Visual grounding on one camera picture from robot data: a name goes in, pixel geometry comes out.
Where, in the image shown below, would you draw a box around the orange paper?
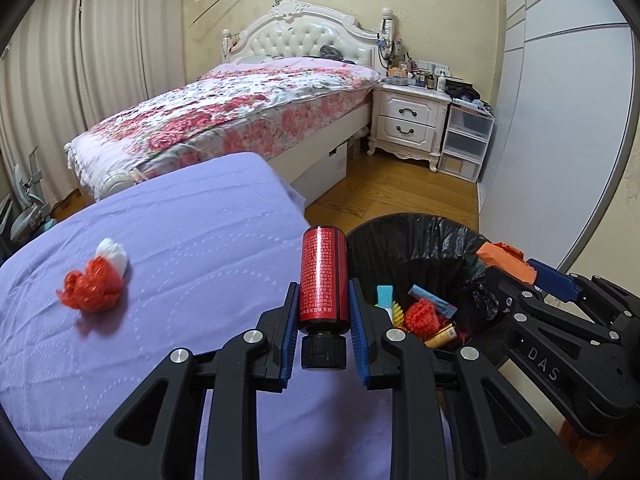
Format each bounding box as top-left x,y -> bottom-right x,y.
476,242 -> 537,285

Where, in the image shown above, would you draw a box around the yellow bottle black cap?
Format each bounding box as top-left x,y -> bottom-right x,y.
424,324 -> 458,349

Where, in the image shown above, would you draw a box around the light blue flat pack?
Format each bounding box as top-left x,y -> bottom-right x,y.
409,285 -> 457,320

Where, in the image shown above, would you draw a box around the orange-red foam fruit net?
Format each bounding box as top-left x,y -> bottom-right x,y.
404,299 -> 440,340

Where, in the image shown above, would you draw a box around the yellow foam fruit net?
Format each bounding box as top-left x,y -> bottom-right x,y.
390,301 -> 405,330

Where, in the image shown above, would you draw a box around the white tissue ball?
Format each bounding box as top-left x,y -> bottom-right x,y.
94,238 -> 129,278

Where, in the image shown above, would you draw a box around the red can black cap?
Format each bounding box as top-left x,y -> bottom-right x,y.
298,226 -> 350,370

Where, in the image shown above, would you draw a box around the black lined trash bin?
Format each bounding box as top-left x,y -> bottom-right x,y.
346,212 -> 506,366

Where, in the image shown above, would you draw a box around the purple table cloth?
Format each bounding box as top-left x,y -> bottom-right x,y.
1,153 -> 392,479

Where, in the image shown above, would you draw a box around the white sliding wardrobe door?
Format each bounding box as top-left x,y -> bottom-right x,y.
478,0 -> 639,271

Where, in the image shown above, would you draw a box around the plastic drawer unit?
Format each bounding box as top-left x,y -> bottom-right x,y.
438,100 -> 495,183

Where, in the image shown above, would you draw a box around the grey desk chair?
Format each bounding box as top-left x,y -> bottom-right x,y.
1,148 -> 56,247

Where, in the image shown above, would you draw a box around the white nightstand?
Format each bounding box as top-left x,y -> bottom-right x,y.
368,84 -> 451,172

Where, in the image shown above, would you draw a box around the white storage box under bed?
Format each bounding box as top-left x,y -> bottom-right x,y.
292,143 -> 347,205

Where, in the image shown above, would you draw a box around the floral pink bedspread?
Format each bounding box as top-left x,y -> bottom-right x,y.
65,58 -> 381,200

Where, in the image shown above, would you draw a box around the white tufted bed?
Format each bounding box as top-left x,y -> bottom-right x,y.
65,0 -> 394,202

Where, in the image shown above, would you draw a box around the beige curtains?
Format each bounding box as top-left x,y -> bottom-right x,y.
1,0 -> 186,203

